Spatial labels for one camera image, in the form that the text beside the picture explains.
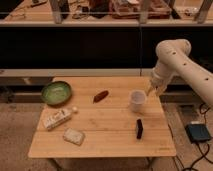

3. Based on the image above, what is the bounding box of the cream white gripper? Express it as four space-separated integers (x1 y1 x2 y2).
146 66 173 97

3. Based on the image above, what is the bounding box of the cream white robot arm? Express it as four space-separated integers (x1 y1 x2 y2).
147 39 213 108

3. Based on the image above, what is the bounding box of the translucent white plastic cup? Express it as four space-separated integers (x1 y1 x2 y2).
129 90 147 113

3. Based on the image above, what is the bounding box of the wooden table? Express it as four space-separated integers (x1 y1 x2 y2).
28 77 176 158

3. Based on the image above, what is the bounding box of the brown sausage-shaped object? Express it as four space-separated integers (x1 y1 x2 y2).
93 90 109 103

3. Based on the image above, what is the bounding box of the black foot pedal box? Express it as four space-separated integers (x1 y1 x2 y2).
185 124 211 143

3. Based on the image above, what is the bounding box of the red tray on shelf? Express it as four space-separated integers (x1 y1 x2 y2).
110 0 172 19

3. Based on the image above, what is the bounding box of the green ceramic bowl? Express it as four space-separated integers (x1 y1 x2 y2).
41 81 72 106

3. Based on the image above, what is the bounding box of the white printed carton box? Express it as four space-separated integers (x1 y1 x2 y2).
43 109 72 131

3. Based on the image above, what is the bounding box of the black floor cable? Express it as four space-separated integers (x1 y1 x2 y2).
173 101 213 171

